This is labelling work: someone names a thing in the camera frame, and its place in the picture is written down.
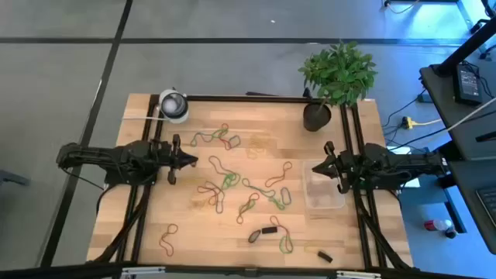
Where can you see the black keyboard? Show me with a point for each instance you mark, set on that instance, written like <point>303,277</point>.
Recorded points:
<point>489,205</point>

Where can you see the white tilted cup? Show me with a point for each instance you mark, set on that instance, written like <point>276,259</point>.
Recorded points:
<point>174,105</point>

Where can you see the clear plastic bin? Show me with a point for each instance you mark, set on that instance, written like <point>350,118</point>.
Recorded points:
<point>323,190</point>

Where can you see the black monitor pole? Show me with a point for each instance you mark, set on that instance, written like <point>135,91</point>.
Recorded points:
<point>465,46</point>

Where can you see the red rubber band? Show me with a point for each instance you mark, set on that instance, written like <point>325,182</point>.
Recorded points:
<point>207,187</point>
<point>278,224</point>
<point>160,241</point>
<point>239,219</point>
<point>226,144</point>
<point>276,178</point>

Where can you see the yellow power plug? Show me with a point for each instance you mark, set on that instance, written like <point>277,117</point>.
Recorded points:
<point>408,122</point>

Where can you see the green rubber band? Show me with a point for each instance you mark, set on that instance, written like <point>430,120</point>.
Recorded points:
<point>245,208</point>
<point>277,202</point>
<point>231,180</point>
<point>281,244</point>
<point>205,136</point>

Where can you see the silver frame bracket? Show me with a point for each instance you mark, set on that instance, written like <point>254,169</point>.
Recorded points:
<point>143,270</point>
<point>358,275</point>

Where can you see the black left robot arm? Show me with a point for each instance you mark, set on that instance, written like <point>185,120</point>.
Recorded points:
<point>124,159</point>

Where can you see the white ball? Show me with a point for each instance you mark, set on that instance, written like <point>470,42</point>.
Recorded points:
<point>169,104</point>

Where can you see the grey chair leg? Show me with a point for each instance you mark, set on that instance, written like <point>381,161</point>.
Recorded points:
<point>13,178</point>

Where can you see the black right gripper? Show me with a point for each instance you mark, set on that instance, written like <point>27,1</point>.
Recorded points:
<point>345,166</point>

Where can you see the black power adapter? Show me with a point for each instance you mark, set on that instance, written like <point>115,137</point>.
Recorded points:
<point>468,85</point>

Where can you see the black plant pot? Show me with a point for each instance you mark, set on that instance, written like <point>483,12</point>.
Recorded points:
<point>315,118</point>

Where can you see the yellow rubber band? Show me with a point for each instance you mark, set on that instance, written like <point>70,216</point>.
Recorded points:
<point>253,153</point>
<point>257,141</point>
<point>199,202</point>

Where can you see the red white bottle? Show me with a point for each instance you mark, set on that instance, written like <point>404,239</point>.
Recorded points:
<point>439,225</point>

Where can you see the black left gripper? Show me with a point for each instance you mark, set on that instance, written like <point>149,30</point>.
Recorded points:
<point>170,157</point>

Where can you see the black desk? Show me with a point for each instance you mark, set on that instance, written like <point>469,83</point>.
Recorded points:
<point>472,128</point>

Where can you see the green leafy plant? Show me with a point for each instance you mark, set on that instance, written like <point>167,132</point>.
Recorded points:
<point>341,71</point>

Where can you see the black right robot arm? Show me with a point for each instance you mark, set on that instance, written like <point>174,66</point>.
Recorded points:
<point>391,164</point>

